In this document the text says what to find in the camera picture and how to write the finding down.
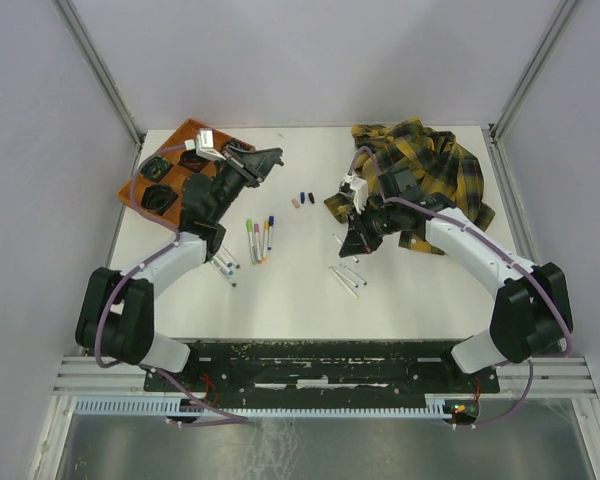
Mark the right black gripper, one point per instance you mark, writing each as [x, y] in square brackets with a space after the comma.
[359, 238]

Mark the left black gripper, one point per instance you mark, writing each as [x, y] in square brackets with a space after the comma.
[243, 163]

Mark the pink cap white marker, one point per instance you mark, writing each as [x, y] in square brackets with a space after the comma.
[347, 284]

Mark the yellow cap marker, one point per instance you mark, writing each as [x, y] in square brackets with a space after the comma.
[265, 240]

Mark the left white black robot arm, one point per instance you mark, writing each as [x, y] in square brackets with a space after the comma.
[117, 317]

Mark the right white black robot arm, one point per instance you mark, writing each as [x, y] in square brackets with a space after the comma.
[531, 313]

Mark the orange compartment tray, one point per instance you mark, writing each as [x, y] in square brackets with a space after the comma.
[168, 206]

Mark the light blue cap marker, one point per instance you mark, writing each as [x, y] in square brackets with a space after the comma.
[224, 266]

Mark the yellow plaid shirt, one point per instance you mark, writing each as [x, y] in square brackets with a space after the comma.
[419, 164]

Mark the dark green cap marker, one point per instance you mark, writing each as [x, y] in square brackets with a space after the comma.
[228, 279]

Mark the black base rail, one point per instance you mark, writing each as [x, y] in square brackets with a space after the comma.
[314, 374]

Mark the white cable duct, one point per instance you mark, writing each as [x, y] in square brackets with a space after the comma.
[174, 407]

